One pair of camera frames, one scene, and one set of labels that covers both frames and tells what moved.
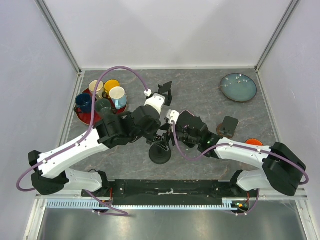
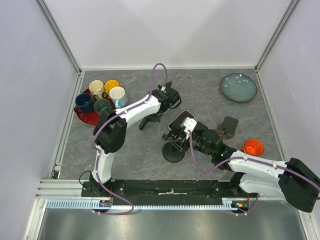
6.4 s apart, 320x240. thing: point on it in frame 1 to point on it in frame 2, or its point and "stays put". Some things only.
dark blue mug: (83, 102) stays put
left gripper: (151, 134) to (153, 118)
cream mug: (100, 90) stays put
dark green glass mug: (103, 107) stays put
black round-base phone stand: (159, 153) to (173, 151)
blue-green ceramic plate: (238, 87) stays put
